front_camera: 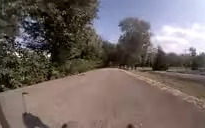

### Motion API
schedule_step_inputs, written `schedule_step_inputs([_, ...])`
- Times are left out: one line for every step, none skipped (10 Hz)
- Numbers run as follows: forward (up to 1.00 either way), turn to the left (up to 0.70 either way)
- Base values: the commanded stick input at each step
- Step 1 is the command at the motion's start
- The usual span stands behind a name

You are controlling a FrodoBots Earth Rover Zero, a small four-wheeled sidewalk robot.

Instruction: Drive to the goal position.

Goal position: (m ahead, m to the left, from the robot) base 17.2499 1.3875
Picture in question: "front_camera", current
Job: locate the brown dirt path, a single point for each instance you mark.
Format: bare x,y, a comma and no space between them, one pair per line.
103,93

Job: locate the tall green tree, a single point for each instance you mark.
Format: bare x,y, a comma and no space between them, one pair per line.
134,40

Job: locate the dark conical tree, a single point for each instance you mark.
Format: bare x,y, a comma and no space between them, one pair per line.
160,60

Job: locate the dense green trees and bushes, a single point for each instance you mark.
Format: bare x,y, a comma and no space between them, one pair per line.
40,43

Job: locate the pale stone kerb strip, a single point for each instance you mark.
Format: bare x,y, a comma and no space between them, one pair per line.
166,88

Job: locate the dry grass verge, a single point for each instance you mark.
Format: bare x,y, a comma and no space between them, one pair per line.
186,84

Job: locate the distant row of trees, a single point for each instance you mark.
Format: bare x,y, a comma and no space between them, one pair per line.
193,59

